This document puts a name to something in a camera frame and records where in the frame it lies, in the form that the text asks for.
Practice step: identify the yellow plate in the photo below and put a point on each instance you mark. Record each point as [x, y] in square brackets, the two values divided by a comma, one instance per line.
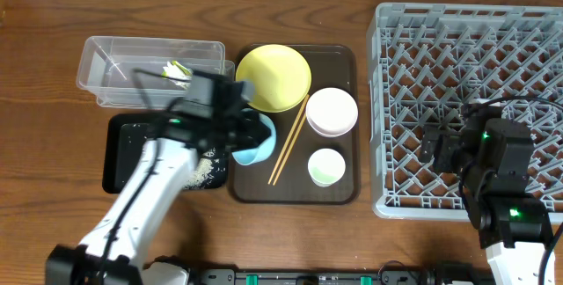
[280, 75]

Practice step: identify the white green cup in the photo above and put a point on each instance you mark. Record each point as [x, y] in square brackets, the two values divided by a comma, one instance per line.
[326, 167]

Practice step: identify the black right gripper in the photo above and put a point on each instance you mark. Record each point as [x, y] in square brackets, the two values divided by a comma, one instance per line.
[434, 145]

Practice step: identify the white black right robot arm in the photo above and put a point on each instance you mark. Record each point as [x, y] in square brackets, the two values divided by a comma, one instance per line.
[490, 157]

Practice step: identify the black waste tray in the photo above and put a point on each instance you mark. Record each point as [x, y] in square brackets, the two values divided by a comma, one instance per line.
[126, 135]

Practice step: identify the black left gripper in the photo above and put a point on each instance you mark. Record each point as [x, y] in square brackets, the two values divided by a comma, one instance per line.
[253, 131]

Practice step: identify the green white food wrapper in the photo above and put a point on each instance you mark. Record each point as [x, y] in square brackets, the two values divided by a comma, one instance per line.
[178, 74]

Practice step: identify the pink white bowl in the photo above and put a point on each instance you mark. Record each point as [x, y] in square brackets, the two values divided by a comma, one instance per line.
[331, 112]

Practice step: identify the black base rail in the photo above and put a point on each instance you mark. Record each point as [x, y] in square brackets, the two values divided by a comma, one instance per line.
[308, 277]

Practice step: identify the light blue bowl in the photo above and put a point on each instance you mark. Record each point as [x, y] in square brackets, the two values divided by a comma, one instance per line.
[263, 151]

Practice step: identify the clear plastic waste bin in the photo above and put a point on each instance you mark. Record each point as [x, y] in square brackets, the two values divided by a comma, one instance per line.
[110, 66]

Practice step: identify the wooden chopstick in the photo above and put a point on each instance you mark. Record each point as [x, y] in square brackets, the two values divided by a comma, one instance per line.
[294, 144]
[290, 137]

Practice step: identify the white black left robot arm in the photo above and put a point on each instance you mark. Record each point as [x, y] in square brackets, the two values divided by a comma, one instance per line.
[114, 252]

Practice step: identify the grey plastic dishwasher rack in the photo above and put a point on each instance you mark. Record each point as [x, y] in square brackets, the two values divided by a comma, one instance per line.
[425, 62]

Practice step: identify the pile of rice leftovers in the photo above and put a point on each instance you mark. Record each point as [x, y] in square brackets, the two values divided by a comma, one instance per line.
[210, 172]

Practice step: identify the brown serving tray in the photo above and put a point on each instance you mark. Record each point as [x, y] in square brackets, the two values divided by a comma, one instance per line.
[331, 66]

